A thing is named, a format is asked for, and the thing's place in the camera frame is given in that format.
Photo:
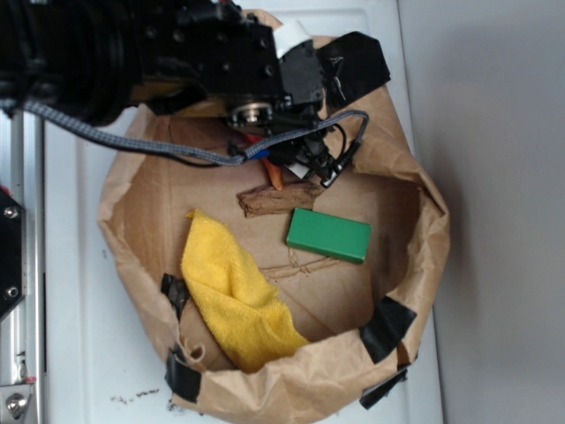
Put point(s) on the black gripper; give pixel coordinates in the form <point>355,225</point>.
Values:
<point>210,59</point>

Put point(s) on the orange conch shell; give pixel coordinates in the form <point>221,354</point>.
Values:
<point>274,172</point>

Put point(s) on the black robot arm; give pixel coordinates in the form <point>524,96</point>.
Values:
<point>79,64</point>

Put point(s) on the brown wood piece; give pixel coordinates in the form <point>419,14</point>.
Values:
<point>266,200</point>

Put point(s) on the green rectangular block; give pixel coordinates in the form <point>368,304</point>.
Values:
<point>330,236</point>

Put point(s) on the yellow microfiber cloth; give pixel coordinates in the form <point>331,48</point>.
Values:
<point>240,307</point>

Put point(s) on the brown paper bag tray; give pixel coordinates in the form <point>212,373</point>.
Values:
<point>364,322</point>

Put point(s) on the aluminium frame rail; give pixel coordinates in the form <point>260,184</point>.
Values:
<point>23,393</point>

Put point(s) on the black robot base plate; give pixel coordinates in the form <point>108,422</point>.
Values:
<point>11,254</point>

